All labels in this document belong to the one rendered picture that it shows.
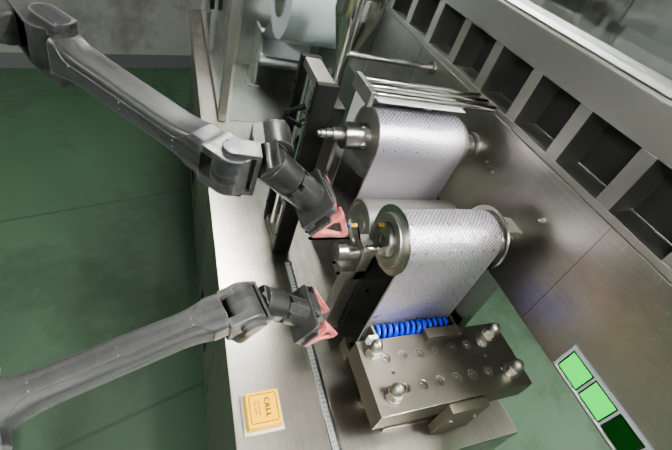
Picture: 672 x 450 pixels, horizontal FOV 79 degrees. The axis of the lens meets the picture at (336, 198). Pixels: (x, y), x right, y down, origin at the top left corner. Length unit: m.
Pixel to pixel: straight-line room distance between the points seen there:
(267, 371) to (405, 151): 0.59
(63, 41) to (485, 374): 1.04
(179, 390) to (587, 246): 1.60
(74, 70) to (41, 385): 0.45
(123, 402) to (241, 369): 1.01
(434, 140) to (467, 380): 0.54
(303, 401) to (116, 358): 0.45
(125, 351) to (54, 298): 1.58
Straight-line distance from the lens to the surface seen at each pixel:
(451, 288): 0.99
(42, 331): 2.17
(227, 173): 0.59
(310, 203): 0.66
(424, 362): 0.99
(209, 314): 0.70
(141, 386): 1.98
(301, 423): 0.98
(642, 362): 0.92
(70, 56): 0.77
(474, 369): 1.05
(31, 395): 0.71
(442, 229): 0.85
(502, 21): 1.16
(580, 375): 0.98
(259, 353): 1.03
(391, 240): 0.81
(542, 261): 1.00
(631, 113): 0.90
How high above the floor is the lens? 1.80
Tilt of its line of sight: 38 degrees down
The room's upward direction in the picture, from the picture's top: 21 degrees clockwise
